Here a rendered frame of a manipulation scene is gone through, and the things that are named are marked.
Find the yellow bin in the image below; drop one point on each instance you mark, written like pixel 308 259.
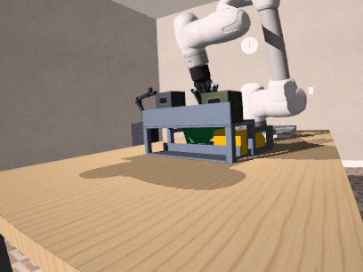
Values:
pixel 241 139

